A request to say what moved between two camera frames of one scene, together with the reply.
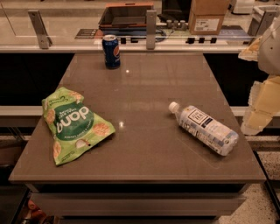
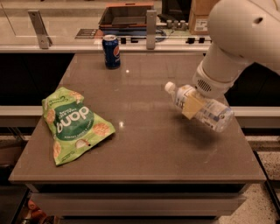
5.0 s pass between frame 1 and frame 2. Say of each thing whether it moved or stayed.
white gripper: moved
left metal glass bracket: stayed
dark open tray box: stayed
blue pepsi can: stayed
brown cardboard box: stayed
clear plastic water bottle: moved
